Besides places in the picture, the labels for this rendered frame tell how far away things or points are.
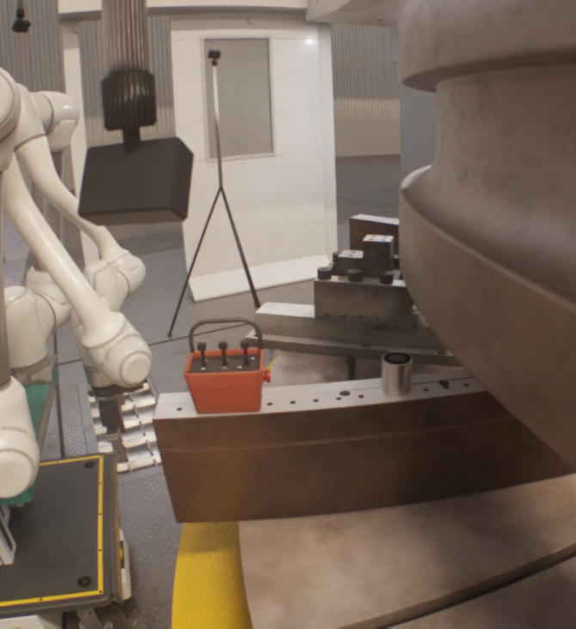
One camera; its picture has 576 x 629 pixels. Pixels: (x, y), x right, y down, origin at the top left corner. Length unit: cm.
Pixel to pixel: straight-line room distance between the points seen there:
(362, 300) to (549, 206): 138
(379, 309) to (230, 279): 222
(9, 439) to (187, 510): 76
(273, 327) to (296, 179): 213
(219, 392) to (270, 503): 39
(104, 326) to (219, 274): 339
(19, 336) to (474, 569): 141
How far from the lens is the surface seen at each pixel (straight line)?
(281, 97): 442
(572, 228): 103
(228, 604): 178
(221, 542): 198
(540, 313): 92
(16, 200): 109
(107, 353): 103
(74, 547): 162
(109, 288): 144
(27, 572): 161
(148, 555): 198
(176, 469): 148
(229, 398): 134
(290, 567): 145
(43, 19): 1475
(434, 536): 154
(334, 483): 152
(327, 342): 250
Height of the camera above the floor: 141
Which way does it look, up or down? 22 degrees down
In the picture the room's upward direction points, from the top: 2 degrees counter-clockwise
